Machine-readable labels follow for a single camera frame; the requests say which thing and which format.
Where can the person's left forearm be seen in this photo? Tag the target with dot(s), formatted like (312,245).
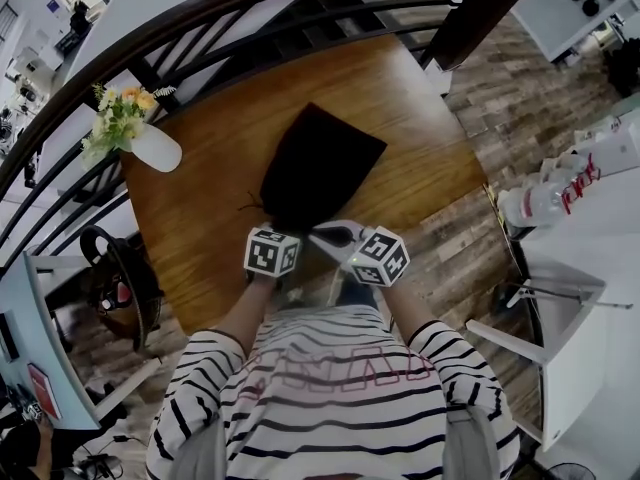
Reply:
(245,310)

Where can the white counter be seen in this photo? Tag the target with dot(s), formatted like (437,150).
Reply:
(600,368)

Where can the black flat device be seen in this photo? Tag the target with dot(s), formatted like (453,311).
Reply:
(9,335)

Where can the white table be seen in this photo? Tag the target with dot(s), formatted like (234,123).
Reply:
(545,18)

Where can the red book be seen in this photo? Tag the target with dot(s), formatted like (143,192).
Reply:
(45,390)

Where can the light blue desk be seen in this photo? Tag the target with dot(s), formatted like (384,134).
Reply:
(50,333)

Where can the wooden table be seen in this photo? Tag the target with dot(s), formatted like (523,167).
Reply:
(150,33)

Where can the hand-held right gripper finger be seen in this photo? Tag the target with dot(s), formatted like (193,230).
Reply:
(337,254)
(345,226)

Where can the black and white striped shirt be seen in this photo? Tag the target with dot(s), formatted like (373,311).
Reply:
(330,408)

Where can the person's right forearm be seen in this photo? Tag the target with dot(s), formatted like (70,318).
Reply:
(402,313)

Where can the shrink-wrapped water bottle pack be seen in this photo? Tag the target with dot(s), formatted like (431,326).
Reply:
(537,200)

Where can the white vase with flowers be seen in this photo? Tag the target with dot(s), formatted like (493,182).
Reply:
(120,120)

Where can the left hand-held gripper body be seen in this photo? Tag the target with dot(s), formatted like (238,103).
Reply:
(270,255)

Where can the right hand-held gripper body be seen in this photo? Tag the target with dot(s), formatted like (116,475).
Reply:
(382,258)

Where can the white cardboard box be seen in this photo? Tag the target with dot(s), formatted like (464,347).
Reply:
(615,150)

